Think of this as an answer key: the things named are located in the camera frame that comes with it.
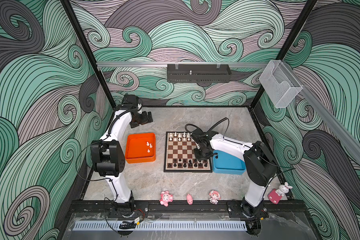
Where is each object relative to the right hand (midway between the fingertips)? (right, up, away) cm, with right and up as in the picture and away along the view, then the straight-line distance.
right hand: (199, 158), depth 89 cm
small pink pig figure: (-7, -18, -14) cm, 24 cm away
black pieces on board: (-7, -3, -2) cm, 8 cm away
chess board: (-12, +1, +1) cm, 12 cm away
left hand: (-33, +24, +1) cm, 40 cm away
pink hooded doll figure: (+6, -15, -15) cm, 22 cm away
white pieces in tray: (-33, +7, +7) cm, 35 cm away
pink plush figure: (-19, -16, -15) cm, 29 cm away
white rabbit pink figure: (+38, -16, -12) cm, 44 cm away
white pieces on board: (-12, +13, +11) cm, 21 cm away
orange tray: (-37, +5, +6) cm, 38 cm away
